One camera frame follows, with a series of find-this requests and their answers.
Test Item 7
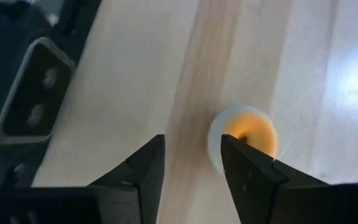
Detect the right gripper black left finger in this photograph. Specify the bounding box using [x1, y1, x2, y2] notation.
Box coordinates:
[87, 133, 167, 224]

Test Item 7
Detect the small white sprinkled donut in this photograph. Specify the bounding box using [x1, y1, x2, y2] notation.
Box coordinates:
[207, 105, 279, 175]

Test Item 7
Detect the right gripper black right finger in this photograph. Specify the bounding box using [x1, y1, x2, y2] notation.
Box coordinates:
[220, 133, 329, 224]

